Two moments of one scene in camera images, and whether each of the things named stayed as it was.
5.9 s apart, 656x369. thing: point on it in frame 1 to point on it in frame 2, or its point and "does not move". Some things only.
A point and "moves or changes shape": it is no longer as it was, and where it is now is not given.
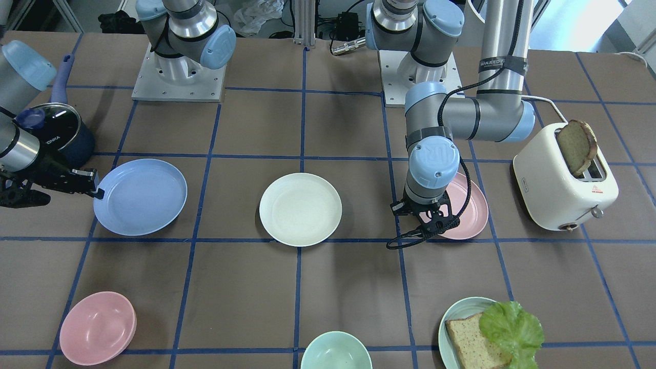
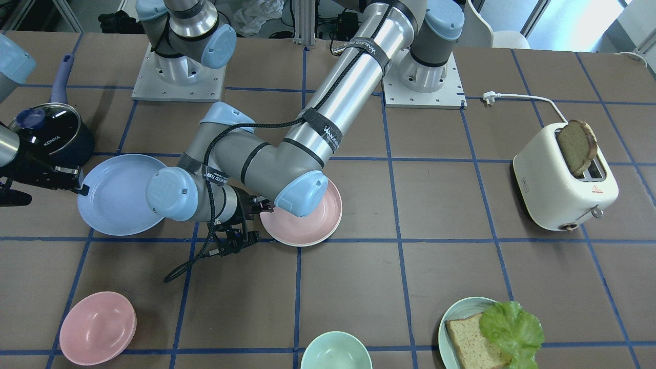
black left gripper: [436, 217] to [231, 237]
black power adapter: [347, 25] does not move
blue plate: [141, 197] moves or changes shape
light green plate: [462, 308] does not move
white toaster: [553, 197] does not move
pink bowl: [97, 329] does not move
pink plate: [474, 218] to [314, 228]
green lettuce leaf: [509, 325] does not move
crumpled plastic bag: [249, 18] does not move
